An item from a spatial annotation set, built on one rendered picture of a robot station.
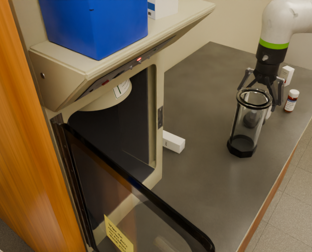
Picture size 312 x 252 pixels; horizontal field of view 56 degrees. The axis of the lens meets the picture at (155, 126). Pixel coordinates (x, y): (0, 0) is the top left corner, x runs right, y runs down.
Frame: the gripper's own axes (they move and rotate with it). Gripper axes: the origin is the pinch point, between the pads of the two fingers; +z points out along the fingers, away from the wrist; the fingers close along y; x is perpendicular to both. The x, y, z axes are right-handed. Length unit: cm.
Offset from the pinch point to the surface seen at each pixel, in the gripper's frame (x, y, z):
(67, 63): -76, -3, -50
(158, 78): -47, -11, -31
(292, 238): 30, 34, 102
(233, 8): 94, -57, -2
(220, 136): -14.8, -6.1, 7.7
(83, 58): -74, -2, -49
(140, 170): -51, -15, 0
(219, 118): -5.2, -11.6, 7.7
